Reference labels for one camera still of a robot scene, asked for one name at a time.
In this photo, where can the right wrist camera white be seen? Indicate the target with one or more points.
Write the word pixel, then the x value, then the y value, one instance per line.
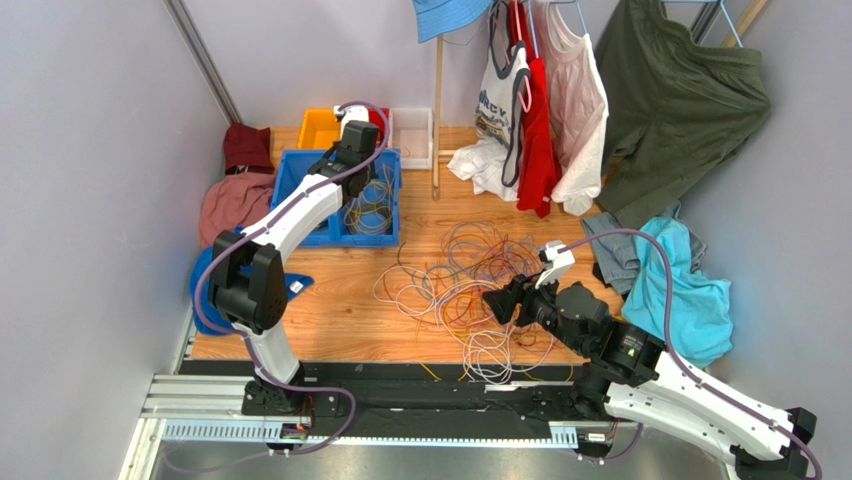
pixel 556 259

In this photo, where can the wooden rack pole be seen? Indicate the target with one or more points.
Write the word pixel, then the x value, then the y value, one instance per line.
pixel 437 110

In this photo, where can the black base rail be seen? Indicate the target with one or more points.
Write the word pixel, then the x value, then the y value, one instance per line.
pixel 400 400

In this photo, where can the dark red cloth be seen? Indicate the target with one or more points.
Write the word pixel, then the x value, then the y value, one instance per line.
pixel 246 148

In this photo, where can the white printed shirt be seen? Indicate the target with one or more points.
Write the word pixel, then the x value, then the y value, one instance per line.
pixel 493 164

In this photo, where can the red small bin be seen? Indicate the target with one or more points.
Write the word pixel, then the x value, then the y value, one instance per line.
pixel 380 117

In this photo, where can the yellow small bin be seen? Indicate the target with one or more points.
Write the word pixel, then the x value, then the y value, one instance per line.
pixel 320 128

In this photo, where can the red garment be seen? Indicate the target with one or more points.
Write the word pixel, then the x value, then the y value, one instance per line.
pixel 538 169

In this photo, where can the olive green shirt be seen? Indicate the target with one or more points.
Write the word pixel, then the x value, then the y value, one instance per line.
pixel 677 109

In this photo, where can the blue bucket hat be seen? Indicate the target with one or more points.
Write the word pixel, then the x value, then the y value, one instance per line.
pixel 438 17

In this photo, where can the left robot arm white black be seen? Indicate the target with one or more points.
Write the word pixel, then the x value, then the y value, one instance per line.
pixel 313 201

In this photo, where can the blue double bin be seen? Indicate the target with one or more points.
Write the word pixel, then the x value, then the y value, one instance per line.
pixel 371 220

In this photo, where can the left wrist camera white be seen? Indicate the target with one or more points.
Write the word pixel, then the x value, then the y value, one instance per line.
pixel 344 115

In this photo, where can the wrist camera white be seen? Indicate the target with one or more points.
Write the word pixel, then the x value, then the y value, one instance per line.
pixel 344 115
pixel 556 259

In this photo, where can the pink tank top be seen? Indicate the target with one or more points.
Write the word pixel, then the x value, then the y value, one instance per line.
pixel 577 106

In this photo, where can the grey cloth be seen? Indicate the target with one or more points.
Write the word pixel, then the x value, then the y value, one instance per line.
pixel 617 265

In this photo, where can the white small bin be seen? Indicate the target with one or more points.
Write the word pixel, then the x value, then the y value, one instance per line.
pixel 412 134

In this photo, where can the blue cloth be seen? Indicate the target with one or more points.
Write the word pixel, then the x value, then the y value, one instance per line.
pixel 293 283

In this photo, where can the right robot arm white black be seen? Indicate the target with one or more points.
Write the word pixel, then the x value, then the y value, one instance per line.
pixel 630 375

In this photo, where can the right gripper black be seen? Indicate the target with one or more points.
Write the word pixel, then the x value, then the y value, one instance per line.
pixel 521 302

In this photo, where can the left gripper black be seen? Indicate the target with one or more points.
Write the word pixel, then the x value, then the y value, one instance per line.
pixel 372 175

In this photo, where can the metal corner post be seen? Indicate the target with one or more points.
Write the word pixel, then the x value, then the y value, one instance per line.
pixel 193 39

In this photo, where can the pink cloth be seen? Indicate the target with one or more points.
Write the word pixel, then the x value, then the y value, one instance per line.
pixel 238 200

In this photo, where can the cyan cloth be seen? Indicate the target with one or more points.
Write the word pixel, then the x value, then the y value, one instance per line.
pixel 700 324

